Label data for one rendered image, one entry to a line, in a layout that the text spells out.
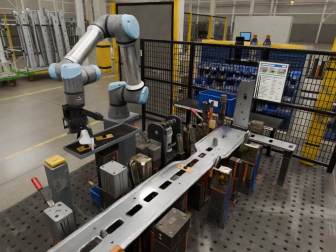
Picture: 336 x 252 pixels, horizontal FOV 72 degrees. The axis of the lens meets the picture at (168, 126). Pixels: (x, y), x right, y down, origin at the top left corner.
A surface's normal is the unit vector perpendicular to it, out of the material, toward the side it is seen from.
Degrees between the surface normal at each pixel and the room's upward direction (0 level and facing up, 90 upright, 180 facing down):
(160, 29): 90
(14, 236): 0
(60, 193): 90
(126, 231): 0
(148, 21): 89
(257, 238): 0
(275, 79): 90
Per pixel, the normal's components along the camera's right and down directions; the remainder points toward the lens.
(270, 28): -0.53, 0.33
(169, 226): 0.02, -0.92
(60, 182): 0.80, 0.25
